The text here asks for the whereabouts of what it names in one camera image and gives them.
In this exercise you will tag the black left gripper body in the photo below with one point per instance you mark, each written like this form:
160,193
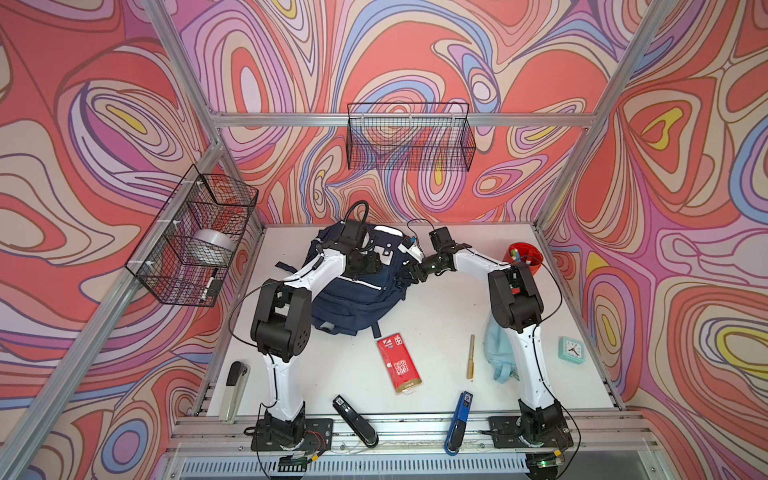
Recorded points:
366,264

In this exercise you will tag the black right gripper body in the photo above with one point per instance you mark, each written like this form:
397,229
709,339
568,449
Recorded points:
430,265

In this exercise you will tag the navy blue student backpack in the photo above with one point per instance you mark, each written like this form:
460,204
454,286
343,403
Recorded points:
350,303

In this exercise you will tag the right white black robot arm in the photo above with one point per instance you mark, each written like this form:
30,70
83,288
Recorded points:
517,308

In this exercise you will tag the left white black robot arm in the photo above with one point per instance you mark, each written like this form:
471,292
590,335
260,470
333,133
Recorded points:
282,320

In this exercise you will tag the red ribbed metal pen cup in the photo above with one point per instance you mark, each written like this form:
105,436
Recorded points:
525,253

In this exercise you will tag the gold pen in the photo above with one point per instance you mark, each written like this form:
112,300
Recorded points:
470,361

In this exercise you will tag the light blue pencil pouch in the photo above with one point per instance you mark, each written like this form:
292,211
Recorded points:
499,353

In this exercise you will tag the red snack packet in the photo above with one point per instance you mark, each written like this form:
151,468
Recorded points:
399,364

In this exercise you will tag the white tape roll in basket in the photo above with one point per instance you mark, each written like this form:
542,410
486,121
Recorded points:
211,248

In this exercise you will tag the mint green small clock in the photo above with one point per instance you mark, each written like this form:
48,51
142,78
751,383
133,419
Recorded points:
571,350

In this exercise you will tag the grey silver stapler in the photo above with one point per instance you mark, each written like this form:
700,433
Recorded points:
236,381

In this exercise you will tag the blue stapler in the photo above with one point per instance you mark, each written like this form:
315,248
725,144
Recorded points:
457,428

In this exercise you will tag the black stapler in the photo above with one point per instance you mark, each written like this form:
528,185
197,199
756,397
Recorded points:
360,426

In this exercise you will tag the black wire basket back wall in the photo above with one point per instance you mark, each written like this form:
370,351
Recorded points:
409,136

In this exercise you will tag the black wire basket wall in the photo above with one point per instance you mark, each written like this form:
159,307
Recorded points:
184,258
409,136

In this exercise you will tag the black wire basket left wall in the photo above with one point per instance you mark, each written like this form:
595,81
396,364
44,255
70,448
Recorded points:
184,258

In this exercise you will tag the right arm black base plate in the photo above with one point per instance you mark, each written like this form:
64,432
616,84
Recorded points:
523,432

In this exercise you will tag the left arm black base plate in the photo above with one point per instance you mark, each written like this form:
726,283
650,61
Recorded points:
308,435

